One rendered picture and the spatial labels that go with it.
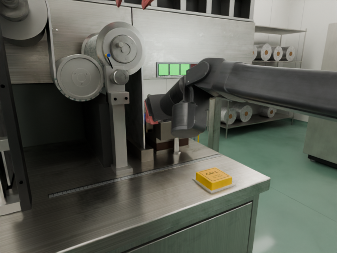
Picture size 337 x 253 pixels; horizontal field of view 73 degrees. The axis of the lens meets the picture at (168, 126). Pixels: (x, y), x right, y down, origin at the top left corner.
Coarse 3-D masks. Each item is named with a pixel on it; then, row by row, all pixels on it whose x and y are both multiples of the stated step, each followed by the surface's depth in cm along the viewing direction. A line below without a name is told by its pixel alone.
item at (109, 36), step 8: (112, 32) 61; (120, 32) 62; (128, 32) 63; (104, 40) 61; (136, 40) 65; (104, 48) 61; (104, 56) 62; (136, 56) 66; (112, 64) 63; (120, 64) 64; (128, 64) 65; (136, 64) 67
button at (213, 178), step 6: (210, 168) 64; (216, 168) 64; (198, 174) 61; (204, 174) 61; (210, 174) 61; (216, 174) 61; (222, 174) 61; (198, 180) 62; (204, 180) 59; (210, 180) 58; (216, 180) 58; (222, 180) 58; (228, 180) 59; (210, 186) 57; (216, 186) 57; (222, 186) 58
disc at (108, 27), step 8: (112, 24) 62; (120, 24) 63; (128, 24) 64; (104, 32) 61; (136, 32) 65; (96, 40) 61; (96, 48) 61; (144, 48) 68; (144, 56) 68; (104, 64) 63; (128, 72) 67
